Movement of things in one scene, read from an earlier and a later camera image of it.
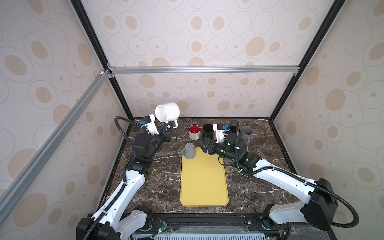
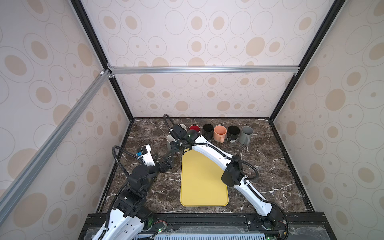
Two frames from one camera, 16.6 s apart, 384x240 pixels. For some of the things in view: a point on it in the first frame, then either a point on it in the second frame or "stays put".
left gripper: [166, 135] → [164, 167]
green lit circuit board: [163, 227] stays put
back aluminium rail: [112, 69] stays put
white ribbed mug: [168, 112] → [183, 126]
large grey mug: [246, 133] stays put
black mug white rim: [207, 131] stays put
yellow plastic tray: [203, 181] stays put
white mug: [194, 131] stays put
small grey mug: [189, 151] → [169, 139]
